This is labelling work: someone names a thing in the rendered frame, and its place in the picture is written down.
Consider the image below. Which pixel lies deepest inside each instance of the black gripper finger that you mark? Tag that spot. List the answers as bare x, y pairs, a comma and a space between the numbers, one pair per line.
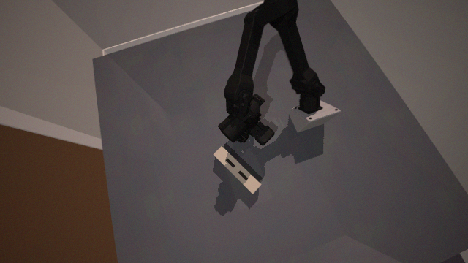
252, 133

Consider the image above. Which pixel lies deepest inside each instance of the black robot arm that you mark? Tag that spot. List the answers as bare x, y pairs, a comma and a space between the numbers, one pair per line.
282, 15

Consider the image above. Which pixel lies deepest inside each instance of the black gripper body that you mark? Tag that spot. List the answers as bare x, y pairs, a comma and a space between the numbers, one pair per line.
263, 134

